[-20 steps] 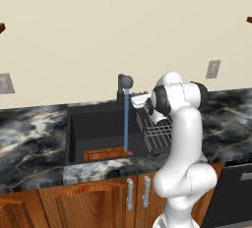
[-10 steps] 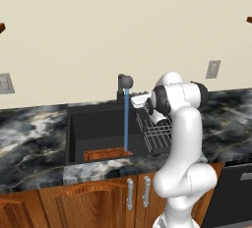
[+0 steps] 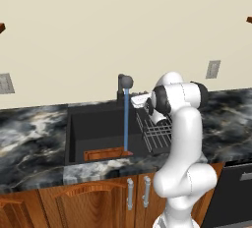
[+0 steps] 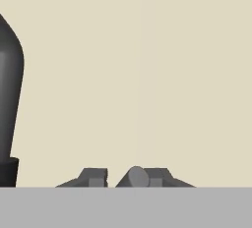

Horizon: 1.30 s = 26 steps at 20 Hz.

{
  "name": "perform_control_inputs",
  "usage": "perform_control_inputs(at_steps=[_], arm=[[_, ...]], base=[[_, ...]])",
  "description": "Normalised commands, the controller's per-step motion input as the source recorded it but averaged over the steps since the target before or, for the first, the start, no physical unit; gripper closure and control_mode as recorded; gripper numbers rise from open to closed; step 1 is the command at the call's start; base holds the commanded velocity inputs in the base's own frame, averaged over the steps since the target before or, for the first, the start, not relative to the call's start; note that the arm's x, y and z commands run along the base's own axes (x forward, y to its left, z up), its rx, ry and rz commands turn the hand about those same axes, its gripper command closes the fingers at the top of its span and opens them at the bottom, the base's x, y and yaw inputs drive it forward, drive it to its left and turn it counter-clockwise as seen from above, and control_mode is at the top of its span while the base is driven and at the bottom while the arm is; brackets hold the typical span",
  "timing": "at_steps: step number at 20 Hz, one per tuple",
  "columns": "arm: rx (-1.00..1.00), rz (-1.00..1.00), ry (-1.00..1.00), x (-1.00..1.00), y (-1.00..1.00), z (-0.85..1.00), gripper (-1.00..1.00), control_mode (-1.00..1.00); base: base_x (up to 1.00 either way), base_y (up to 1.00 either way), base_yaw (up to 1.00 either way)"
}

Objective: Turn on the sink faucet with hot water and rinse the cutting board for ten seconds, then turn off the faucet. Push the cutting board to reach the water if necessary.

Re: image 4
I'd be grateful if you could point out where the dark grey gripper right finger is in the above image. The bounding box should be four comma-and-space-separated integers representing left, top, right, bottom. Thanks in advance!
143, 167, 197, 189

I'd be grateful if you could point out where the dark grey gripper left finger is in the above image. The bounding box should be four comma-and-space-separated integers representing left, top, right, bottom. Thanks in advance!
55, 167, 109, 189

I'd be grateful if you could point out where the grey cylindrical rod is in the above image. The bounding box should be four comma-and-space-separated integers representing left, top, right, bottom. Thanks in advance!
114, 165, 151, 189

